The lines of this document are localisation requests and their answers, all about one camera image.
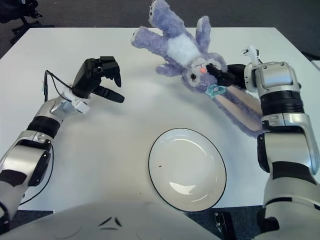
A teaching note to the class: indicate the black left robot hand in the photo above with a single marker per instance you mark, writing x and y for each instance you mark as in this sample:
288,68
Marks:
86,77

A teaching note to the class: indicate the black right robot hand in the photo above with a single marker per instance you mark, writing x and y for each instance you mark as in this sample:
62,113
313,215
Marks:
235,75

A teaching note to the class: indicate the purple plush bunny doll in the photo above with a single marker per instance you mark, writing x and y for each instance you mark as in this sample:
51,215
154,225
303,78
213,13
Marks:
180,47

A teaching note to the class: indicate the white plate black rim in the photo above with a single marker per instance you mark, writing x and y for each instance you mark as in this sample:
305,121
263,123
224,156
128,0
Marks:
187,170

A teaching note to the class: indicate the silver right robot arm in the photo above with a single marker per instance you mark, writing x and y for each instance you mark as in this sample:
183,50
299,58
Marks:
282,130

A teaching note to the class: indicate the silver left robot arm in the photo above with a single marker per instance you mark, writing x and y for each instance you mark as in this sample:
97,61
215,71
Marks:
25,150

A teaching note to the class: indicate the white neighbouring table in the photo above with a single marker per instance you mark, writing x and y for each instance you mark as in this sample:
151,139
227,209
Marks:
316,65

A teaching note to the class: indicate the black office chair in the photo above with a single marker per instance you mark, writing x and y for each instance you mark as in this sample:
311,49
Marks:
22,17

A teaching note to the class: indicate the grey robot torso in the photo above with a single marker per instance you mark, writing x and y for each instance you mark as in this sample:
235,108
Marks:
100,222

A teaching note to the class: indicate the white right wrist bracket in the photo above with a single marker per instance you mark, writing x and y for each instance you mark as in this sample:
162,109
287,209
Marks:
252,53

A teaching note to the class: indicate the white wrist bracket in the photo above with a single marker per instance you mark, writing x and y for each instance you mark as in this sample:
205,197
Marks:
252,53
81,106

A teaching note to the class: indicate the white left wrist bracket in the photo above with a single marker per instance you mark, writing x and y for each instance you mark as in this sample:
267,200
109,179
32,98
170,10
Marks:
81,106

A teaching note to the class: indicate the black table bracket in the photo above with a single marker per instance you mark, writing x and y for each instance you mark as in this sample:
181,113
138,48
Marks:
225,222

